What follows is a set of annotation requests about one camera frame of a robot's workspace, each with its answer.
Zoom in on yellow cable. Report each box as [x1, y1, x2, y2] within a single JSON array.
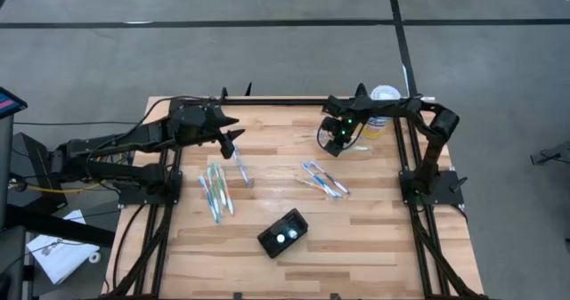
[[12, 180, 108, 196]]

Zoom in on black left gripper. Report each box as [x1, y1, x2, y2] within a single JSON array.
[[170, 102, 247, 160]]

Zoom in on black floor beam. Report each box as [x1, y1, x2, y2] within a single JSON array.
[[0, 203, 117, 249]]

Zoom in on black cable bundle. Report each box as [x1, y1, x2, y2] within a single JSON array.
[[529, 140, 570, 166]]

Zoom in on black floor case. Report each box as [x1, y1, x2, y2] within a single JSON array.
[[12, 132, 69, 212]]

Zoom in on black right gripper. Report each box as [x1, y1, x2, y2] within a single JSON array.
[[319, 112, 358, 158]]

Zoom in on monitor with pink blue screen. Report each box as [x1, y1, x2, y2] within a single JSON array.
[[0, 85, 29, 121]]

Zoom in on black wire caddy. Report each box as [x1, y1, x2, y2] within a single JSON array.
[[256, 207, 310, 260]]

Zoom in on black aluminium table frame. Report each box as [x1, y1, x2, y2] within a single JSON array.
[[104, 81, 489, 300]]

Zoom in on white paper sheets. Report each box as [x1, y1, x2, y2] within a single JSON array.
[[25, 209, 102, 286]]

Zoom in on yellow Lysol wipes canister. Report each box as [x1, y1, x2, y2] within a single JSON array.
[[361, 85, 402, 140]]

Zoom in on thin black floor cable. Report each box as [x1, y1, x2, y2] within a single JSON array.
[[12, 120, 140, 127]]

